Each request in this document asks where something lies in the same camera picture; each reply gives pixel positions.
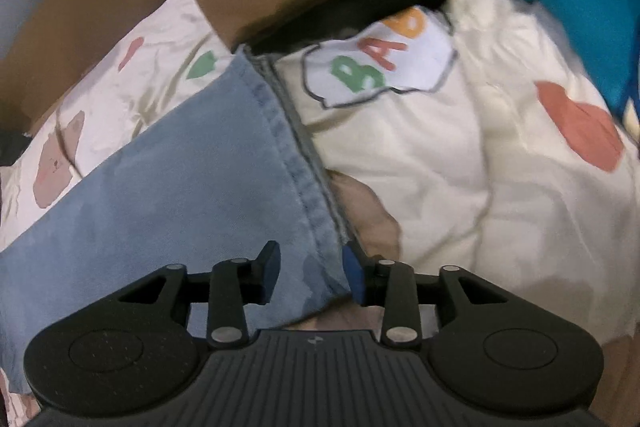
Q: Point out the cream bear print bed sheet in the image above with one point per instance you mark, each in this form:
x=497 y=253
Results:
x=450 y=157

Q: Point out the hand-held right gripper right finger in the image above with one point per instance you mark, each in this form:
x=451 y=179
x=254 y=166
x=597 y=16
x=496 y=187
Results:
x=354 y=277

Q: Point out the blue denim pants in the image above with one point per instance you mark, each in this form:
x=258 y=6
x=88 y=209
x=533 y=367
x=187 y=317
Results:
x=175 y=187

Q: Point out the black garment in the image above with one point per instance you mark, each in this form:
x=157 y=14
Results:
x=380 y=2

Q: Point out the flattened brown cardboard box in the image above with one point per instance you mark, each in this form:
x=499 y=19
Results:
x=75 y=32

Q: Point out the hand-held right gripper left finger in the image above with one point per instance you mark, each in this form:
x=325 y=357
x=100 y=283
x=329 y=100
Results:
x=270 y=272

